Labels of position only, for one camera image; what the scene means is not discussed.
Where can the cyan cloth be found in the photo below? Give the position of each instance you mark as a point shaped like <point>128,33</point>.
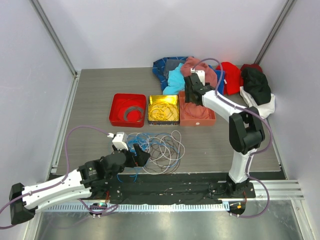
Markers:
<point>175,82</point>

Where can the gold metal tin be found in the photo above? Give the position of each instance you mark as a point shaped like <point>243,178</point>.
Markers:
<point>163,110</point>

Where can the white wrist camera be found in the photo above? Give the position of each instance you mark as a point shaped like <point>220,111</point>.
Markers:
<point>119,140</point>
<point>200,74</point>

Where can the salmon pink box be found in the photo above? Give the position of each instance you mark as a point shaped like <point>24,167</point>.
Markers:
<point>192,115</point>

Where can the royal blue cloth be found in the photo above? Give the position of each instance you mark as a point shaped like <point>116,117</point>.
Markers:
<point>220,74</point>

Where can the white slotted cable duct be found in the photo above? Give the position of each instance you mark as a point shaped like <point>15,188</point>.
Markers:
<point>79,207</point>

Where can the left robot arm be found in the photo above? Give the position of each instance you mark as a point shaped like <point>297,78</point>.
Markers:
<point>83,182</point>

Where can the dusty pink cloth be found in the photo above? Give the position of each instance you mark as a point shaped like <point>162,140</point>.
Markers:
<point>210,75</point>

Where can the grey cloth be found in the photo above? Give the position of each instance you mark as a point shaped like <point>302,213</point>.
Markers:
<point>171,65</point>

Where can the dark red cloth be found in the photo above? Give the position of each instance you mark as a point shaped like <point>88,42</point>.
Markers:
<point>253,66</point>

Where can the red plastic box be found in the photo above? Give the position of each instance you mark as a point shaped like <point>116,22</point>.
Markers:
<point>120,102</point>

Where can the grey tape roll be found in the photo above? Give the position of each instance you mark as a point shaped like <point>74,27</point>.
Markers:
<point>134,114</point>

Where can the black cloth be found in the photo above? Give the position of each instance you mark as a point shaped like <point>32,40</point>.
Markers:
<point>256,84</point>

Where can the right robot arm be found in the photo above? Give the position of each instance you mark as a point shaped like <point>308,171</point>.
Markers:
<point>246,132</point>

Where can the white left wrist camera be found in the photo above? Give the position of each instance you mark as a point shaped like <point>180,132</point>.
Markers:
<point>119,140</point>

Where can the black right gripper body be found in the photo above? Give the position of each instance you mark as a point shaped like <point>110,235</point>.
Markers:
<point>188,98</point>

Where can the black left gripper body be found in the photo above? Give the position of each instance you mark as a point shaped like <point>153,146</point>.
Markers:
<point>131,161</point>

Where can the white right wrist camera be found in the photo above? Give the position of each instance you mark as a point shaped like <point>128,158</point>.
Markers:
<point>200,74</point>

